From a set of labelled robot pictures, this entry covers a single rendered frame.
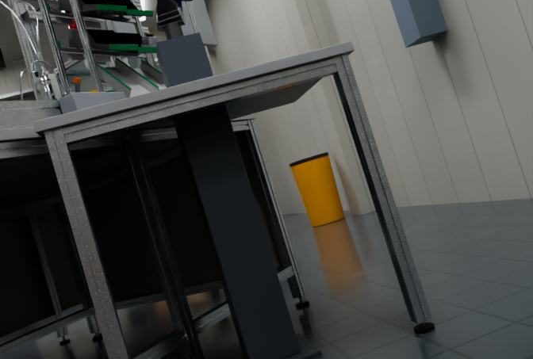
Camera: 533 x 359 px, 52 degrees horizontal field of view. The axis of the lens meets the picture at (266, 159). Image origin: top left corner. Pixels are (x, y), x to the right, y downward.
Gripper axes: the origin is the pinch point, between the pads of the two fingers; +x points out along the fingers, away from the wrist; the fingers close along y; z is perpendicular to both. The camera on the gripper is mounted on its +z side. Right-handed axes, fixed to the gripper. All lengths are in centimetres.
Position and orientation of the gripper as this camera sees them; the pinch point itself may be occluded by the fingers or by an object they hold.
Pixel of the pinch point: (177, 14)
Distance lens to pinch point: 201.8
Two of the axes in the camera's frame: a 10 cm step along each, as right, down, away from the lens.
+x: 3.6, 9.2, -1.7
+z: 9.0, -2.9, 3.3
